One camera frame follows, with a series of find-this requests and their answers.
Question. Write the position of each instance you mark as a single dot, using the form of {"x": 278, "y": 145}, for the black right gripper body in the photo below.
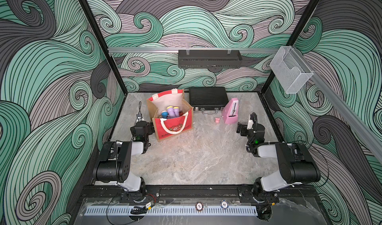
{"x": 245, "y": 132}

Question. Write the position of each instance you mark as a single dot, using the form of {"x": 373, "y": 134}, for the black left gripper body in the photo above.
{"x": 149, "y": 129}

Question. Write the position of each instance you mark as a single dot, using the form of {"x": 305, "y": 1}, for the purple flashlight row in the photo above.
{"x": 176, "y": 111}
{"x": 171, "y": 112}

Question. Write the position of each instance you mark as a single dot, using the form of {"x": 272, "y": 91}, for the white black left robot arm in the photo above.
{"x": 114, "y": 160}

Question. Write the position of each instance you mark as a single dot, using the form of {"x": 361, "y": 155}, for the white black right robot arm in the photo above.
{"x": 295, "y": 164}

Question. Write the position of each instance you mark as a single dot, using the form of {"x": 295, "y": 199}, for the red canvas tote bag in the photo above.
{"x": 170, "y": 127}

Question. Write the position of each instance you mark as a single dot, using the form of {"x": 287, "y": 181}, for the pink metronome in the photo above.
{"x": 230, "y": 112}

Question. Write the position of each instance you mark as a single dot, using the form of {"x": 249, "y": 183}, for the black hard carry case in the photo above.
{"x": 208, "y": 98}

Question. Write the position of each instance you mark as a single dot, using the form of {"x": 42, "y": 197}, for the clear plastic wall bin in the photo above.
{"x": 291, "y": 69}

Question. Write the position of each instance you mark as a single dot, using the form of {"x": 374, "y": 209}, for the black front mounting rail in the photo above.
{"x": 246, "y": 192}

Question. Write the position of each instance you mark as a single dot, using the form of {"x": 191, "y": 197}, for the aluminium rail right wall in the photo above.
{"x": 354, "y": 93}

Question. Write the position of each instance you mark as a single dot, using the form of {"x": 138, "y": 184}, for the aluminium rail wall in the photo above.
{"x": 354, "y": 93}
{"x": 176, "y": 50}

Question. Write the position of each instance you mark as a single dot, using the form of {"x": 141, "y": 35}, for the aluminium rail back wall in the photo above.
{"x": 176, "y": 50}

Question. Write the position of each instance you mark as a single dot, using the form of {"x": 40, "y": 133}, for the black wall-mounted shelf tray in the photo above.
{"x": 208, "y": 59}

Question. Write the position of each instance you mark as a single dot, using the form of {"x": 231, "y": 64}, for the white slotted cable duct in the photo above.
{"x": 172, "y": 211}

